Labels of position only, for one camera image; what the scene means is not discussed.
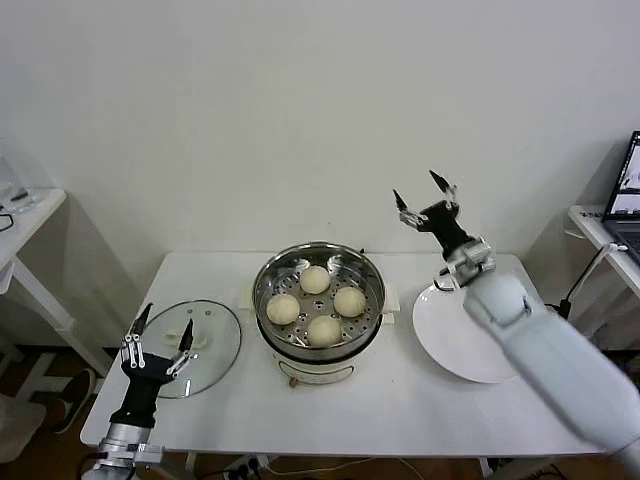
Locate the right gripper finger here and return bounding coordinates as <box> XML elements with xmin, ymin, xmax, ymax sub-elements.
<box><xmin>428</xmin><ymin>169</ymin><xmax>460</xmax><ymax>211</ymax></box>
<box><xmin>392</xmin><ymin>188</ymin><xmax>426</xmax><ymax>231</ymax></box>

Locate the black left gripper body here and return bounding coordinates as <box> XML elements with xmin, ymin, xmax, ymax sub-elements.
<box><xmin>109</xmin><ymin>353</ymin><xmax>174</xmax><ymax>427</ymax></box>

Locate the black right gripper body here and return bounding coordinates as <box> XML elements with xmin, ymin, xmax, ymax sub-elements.
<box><xmin>420</xmin><ymin>198</ymin><xmax>476</xmax><ymax>256</ymax></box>

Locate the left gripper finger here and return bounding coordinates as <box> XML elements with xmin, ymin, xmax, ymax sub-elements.
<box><xmin>166</xmin><ymin>318</ymin><xmax>197</xmax><ymax>377</ymax></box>
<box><xmin>121</xmin><ymin>303</ymin><xmax>154</xmax><ymax>372</ymax></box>

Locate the glass lid with white handle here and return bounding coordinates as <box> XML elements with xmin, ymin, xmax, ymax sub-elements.
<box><xmin>133</xmin><ymin>298</ymin><xmax>243</xmax><ymax>400</ymax></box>

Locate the white steamed baozi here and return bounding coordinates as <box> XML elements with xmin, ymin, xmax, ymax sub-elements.
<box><xmin>333</xmin><ymin>286</ymin><xmax>368</xmax><ymax>318</ymax></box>
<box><xmin>299</xmin><ymin>265</ymin><xmax>331</xmax><ymax>295</ymax></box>
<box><xmin>266</xmin><ymin>293</ymin><xmax>301</xmax><ymax>325</ymax></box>
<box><xmin>307</xmin><ymin>314</ymin><xmax>343</xmax><ymax>347</ymax></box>

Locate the stainless steel steamer basket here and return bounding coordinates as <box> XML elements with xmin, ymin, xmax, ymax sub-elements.
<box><xmin>252</xmin><ymin>241</ymin><xmax>388</xmax><ymax>351</ymax></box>

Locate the dark sneaker shoe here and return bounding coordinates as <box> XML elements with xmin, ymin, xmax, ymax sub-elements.
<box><xmin>49</xmin><ymin>368</ymin><xmax>99</xmax><ymax>435</ymax></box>

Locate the white round plate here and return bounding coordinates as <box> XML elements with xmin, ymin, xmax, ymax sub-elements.
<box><xmin>412</xmin><ymin>279</ymin><xmax>526</xmax><ymax>385</ymax></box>

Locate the white power strip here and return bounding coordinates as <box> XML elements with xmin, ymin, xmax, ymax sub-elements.
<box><xmin>222</xmin><ymin>453</ymin><xmax>271</xmax><ymax>476</ymax></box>

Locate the white electric cooker pot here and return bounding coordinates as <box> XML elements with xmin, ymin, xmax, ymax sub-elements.
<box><xmin>238</xmin><ymin>279</ymin><xmax>403</xmax><ymax>389</ymax></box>

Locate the white side table with glass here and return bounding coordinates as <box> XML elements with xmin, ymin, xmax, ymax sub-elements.
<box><xmin>0</xmin><ymin>187</ymin><xmax>114</xmax><ymax>421</ymax></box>

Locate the open laptop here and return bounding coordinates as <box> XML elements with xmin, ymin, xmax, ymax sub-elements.
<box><xmin>602</xmin><ymin>130</ymin><xmax>640</xmax><ymax>264</ymax></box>

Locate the white rounded table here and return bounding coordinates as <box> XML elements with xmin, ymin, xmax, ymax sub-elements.
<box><xmin>80</xmin><ymin>251</ymin><xmax>617</xmax><ymax>480</ymax></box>

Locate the clear glass container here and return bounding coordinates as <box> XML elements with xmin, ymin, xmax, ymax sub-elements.
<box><xmin>0</xmin><ymin>153</ymin><xmax>36</xmax><ymax>214</ymax></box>

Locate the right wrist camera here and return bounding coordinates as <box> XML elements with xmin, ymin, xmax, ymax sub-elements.
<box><xmin>438</xmin><ymin>238</ymin><xmax>497</xmax><ymax>290</ymax></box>

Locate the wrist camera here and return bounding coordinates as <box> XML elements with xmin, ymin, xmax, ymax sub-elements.
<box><xmin>438</xmin><ymin>238</ymin><xmax>497</xmax><ymax>290</ymax></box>
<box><xmin>132</xmin><ymin>442</ymin><xmax>166</xmax><ymax>466</ymax></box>

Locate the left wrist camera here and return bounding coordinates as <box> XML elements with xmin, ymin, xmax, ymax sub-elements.
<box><xmin>132</xmin><ymin>442</ymin><xmax>166</xmax><ymax>466</ymax></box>

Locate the laptop charger cable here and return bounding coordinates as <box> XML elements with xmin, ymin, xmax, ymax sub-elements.
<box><xmin>544</xmin><ymin>242</ymin><xmax>629</xmax><ymax>334</ymax></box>

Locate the white floor cable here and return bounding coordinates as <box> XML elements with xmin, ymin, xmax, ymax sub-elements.
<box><xmin>267</xmin><ymin>457</ymin><xmax>426</xmax><ymax>476</ymax></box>

